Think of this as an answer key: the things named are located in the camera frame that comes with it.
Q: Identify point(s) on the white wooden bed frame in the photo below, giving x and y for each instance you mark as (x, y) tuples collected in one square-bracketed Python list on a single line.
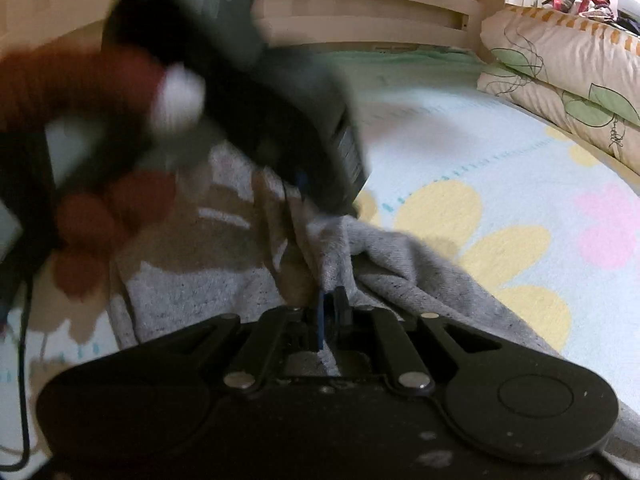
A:
[(375, 15)]

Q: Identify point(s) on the person's left hand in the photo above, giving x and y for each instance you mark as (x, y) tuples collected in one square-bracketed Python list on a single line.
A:
[(75, 85)]

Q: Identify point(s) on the floral pillow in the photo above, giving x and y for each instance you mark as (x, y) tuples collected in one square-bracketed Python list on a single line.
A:
[(530, 94), (560, 45)]

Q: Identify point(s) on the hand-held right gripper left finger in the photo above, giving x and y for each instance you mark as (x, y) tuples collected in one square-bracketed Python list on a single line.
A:
[(318, 328)]

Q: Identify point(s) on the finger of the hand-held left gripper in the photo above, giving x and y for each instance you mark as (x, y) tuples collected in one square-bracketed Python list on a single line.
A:
[(301, 184)]

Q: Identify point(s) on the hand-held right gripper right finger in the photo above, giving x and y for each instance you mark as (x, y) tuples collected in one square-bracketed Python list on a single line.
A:
[(341, 310)]

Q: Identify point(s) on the grey pants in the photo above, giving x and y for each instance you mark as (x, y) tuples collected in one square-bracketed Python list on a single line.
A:
[(400, 270)]

